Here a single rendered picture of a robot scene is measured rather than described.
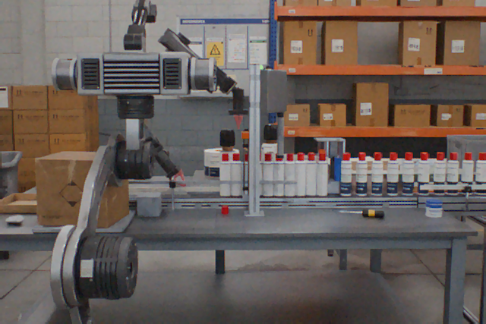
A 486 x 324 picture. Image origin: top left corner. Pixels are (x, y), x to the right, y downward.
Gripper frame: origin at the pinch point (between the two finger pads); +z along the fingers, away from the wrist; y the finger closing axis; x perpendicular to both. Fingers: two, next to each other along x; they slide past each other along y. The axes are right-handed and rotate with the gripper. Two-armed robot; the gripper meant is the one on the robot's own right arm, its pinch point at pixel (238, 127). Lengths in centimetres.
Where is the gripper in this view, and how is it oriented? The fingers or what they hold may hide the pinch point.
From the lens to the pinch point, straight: 275.0
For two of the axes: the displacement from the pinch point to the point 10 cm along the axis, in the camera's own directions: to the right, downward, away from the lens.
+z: 0.0, 9.9, 1.3
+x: 0.4, 1.3, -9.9
